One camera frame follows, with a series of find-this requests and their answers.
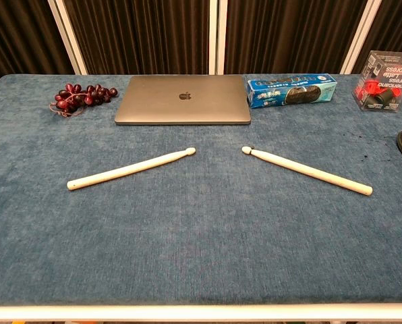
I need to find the pale wooden drumstick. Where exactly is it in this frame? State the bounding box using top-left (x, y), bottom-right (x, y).
top-left (241, 145), bottom-right (374, 196)
top-left (66, 146), bottom-right (197, 192)

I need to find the blue table cloth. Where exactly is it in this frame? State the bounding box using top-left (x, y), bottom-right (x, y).
top-left (0, 73), bottom-right (402, 307)

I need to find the grey closed laptop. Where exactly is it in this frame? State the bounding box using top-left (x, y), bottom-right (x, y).
top-left (114, 74), bottom-right (252, 126)

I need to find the blue cookie box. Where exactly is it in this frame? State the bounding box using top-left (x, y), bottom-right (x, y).
top-left (246, 73), bottom-right (338, 109)

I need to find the dark red grape bunch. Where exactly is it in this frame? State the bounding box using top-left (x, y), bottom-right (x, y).
top-left (49, 83), bottom-right (119, 118)

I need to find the dark brown curtain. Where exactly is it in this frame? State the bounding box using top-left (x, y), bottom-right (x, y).
top-left (0, 0), bottom-right (402, 91)

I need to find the clear coffee capsule box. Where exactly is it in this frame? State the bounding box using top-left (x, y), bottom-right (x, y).
top-left (351, 50), bottom-right (402, 113)

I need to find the white partition frame post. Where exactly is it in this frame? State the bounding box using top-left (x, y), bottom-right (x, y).
top-left (208, 0), bottom-right (228, 76)
top-left (340, 0), bottom-right (383, 75)
top-left (47, 0), bottom-right (88, 76)

